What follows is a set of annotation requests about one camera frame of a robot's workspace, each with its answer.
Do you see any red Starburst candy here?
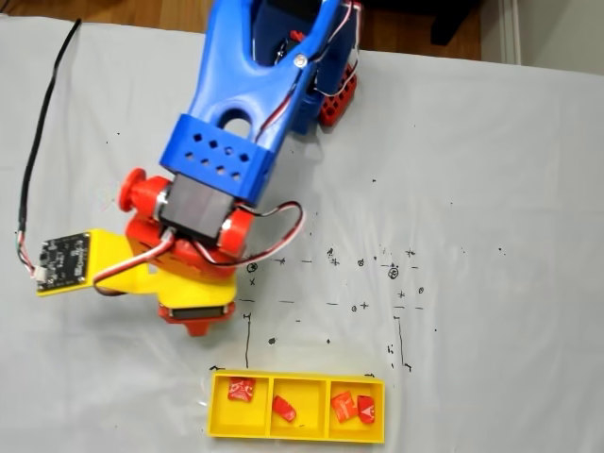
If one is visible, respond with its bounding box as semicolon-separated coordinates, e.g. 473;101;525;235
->
227;376;257;404
356;394;378;425
271;394;298;423

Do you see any orange Starburst candy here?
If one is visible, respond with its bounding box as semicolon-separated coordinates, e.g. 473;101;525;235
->
329;389;359;422

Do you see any yellow three-compartment box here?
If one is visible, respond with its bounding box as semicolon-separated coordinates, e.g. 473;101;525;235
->
206;370;387;445

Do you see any white marked table cloth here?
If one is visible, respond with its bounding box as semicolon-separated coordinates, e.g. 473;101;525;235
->
0;13;604;453

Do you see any white baseboard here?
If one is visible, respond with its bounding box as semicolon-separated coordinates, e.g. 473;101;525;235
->
498;0;523;66

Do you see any white red servo wire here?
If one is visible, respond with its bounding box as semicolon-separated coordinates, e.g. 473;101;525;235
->
234;201;307;263
257;0;362;141
92;228;178;297

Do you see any camera board on yellow bracket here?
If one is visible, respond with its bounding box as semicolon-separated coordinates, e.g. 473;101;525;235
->
36;228;157;298

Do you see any black camera cable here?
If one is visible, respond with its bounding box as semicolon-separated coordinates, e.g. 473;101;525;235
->
12;18;82;284

